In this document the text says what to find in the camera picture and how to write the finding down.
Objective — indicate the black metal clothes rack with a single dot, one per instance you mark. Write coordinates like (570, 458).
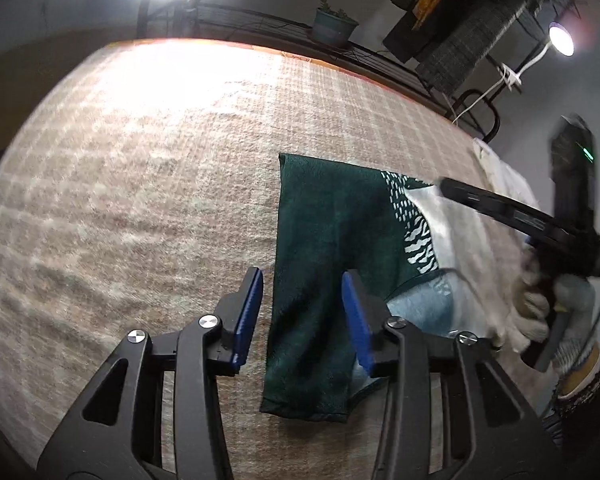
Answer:
(260, 22)

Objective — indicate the beige plaid blanket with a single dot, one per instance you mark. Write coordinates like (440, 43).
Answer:
(130, 185)

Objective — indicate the white clip lamp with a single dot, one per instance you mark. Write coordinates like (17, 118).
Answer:
(561, 40)

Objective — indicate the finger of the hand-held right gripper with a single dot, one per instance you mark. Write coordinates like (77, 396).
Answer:
(500, 207)

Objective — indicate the potted plant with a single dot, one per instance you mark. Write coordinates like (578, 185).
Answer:
(332, 27)

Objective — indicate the green and white printed t-shirt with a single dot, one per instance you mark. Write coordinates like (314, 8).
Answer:
(320, 220)

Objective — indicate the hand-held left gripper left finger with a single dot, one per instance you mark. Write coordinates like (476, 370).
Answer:
(247, 310)

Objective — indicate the person's right forearm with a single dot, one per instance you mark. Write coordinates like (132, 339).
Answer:
(580, 405)

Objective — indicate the white small garment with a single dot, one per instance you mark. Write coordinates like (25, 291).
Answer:
(515, 185)

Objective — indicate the grey plaid coat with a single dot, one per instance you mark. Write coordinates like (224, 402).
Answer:
(460, 55)

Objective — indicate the cream small garment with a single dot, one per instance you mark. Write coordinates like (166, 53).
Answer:
(485, 157)

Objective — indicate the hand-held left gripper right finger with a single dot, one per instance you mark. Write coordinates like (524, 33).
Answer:
(355, 315)

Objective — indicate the person's right hand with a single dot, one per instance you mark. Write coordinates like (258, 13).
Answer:
(517, 320)

